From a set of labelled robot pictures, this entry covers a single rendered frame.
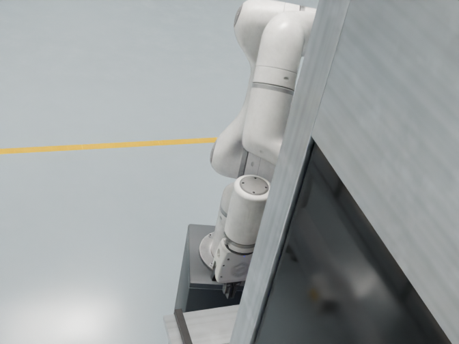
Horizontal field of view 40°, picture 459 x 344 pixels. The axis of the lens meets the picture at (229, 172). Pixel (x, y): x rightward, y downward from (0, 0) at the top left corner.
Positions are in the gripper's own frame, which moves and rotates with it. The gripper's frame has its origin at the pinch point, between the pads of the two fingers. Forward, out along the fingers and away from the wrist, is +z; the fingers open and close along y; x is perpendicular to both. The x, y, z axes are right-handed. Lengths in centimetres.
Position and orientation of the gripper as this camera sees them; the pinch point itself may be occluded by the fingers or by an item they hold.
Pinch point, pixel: (229, 288)
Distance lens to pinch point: 151.3
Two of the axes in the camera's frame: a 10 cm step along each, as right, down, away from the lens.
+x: -3.0, -6.2, 7.2
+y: 9.4, -0.7, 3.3
